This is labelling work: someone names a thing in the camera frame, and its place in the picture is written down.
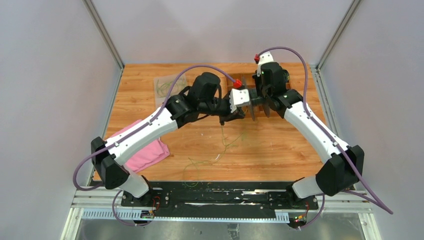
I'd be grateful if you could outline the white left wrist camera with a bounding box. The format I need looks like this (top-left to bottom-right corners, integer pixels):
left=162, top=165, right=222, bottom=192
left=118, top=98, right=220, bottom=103
left=229, top=79, right=250, bottom=112

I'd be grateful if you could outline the green wire in box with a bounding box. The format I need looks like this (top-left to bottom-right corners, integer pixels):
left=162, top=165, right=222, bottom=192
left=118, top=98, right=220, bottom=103
left=156, top=77, right=186, bottom=98

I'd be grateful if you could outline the wooden compartment tray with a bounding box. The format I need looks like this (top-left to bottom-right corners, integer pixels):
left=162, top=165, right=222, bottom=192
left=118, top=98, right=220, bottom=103
left=224, top=71, right=296, bottom=118

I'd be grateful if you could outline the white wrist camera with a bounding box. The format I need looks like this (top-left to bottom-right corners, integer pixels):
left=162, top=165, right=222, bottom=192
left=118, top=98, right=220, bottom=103
left=254, top=51, right=275, bottom=77
left=229, top=79, right=250, bottom=112

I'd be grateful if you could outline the pink folded cloth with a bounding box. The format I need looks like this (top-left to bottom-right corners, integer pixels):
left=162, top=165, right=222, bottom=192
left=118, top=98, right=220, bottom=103
left=124, top=138, right=171, bottom=173

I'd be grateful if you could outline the aluminium frame post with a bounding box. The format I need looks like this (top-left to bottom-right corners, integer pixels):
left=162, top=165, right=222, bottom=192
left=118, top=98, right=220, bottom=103
left=82, top=0, right=125, bottom=71
left=311, top=0, right=362, bottom=134

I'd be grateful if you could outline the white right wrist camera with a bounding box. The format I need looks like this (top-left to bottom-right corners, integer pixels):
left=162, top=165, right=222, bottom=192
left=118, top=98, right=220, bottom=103
left=254, top=51, right=275, bottom=77

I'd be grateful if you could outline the aluminium frame post right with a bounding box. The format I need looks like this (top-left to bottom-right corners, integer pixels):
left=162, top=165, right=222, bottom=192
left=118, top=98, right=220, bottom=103
left=311, top=0, right=362, bottom=134

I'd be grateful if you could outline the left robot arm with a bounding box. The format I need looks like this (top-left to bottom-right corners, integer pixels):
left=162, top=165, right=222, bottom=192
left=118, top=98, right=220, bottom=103
left=89, top=72, right=251, bottom=207

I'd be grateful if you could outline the clear plastic box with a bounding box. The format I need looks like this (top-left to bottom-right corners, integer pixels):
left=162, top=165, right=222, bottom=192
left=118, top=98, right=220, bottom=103
left=153, top=74, right=188, bottom=109

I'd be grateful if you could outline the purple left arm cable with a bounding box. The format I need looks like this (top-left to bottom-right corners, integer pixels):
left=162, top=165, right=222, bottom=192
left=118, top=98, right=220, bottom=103
left=72, top=63, right=238, bottom=228

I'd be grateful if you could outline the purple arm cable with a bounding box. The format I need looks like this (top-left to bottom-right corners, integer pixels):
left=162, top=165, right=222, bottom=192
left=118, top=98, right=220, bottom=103
left=256, top=46, right=394, bottom=229
left=72, top=63, right=238, bottom=228

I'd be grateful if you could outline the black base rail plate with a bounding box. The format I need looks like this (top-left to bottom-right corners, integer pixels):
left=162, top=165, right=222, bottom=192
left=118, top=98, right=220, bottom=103
left=100, top=181, right=319, bottom=225

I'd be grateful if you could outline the aluminium frame post left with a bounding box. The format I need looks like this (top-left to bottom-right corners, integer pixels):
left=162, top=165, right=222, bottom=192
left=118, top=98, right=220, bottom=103
left=82, top=0, right=125, bottom=71

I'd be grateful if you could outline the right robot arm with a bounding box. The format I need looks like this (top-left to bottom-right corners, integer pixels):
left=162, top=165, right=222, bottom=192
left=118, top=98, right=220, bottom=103
left=252, top=61, right=365, bottom=209

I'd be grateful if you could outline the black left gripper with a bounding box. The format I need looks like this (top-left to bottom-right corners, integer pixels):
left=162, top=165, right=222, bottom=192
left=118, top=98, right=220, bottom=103
left=199, top=94, right=246, bottom=126

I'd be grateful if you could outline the green wire bundle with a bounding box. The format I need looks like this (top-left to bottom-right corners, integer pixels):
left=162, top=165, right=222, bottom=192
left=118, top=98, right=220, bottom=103
left=182, top=124, right=249, bottom=189

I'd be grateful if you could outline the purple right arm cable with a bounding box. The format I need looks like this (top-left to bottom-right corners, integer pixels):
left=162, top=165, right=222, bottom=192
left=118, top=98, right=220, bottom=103
left=256, top=46, right=394, bottom=229

